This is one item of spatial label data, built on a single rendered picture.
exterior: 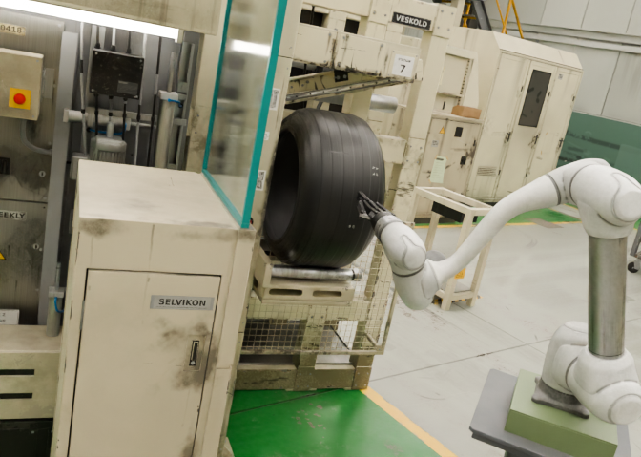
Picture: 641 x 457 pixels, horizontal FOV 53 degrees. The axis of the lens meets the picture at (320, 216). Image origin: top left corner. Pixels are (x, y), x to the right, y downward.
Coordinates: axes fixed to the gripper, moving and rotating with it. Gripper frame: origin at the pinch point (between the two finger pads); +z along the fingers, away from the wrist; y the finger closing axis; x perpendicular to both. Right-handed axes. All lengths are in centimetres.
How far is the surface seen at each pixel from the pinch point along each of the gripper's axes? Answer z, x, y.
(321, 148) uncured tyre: 13.1, -11.8, 13.7
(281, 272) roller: 12.0, 36.6, 17.4
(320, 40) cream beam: 57, -41, 7
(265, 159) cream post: 25.2, -1.0, 28.4
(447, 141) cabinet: 413, 87, -297
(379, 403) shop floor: 50, 133, -69
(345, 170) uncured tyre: 7.7, -6.9, 5.4
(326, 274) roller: 12.0, 36.4, -0.4
